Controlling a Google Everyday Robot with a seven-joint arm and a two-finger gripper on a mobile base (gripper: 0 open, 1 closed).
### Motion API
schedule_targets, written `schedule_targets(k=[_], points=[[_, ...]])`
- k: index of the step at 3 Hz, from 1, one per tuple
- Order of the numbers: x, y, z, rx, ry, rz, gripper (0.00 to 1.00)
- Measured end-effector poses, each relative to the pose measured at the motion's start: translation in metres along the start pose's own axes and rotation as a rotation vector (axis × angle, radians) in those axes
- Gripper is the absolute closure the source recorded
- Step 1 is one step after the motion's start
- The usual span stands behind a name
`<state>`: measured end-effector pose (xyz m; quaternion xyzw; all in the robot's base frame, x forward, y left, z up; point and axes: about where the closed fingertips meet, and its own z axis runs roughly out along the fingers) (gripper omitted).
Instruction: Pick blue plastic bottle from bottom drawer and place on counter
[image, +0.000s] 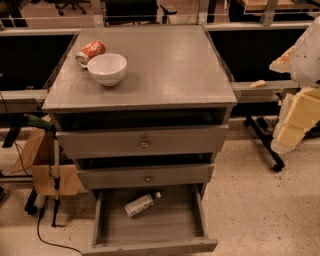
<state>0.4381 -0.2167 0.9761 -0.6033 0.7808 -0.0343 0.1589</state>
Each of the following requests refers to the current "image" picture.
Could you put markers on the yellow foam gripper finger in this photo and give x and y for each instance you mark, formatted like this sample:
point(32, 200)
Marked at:
point(299, 113)

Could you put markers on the plastic bottle with white cap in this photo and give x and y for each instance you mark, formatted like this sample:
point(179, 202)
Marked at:
point(142, 203)

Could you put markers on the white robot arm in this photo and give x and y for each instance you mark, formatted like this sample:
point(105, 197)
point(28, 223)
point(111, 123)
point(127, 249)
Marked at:
point(302, 60)

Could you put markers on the grey middle drawer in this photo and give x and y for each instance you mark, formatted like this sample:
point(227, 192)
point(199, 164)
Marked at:
point(145, 176)

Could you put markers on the grey drawer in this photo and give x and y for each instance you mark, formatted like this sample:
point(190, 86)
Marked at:
point(173, 226)
point(142, 141)
point(145, 176)

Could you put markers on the grey drawer cabinet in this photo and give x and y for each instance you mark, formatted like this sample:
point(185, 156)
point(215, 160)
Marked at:
point(173, 79)

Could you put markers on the grey bottom drawer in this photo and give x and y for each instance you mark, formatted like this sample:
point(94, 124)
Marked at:
point(173, 226)

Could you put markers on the grey top drawer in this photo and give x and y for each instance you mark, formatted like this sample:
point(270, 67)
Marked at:
point(142, 141)

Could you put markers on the black table leg with caster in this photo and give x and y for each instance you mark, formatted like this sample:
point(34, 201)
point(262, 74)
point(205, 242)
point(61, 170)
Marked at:
point(260, 127)

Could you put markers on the small foam scrap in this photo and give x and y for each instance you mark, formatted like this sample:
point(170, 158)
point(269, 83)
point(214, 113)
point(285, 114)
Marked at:
point(257, 84)

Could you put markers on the black office chair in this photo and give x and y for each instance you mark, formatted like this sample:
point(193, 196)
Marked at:
point(120, 12)

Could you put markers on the white ceramic bowl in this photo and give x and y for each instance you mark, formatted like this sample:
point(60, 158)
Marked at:
point(108, 69)

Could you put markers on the orange soda can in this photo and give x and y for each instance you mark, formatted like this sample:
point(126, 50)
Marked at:
point(89, 51)

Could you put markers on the tripod stand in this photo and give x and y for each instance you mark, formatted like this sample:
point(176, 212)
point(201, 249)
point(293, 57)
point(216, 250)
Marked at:
point(56, 173)

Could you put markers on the brown cardboard box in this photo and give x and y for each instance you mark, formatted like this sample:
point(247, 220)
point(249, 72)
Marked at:
point(37, 158)

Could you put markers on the green handled tool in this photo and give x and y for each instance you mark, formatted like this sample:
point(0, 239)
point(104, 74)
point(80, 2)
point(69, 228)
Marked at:
point(37, 122)

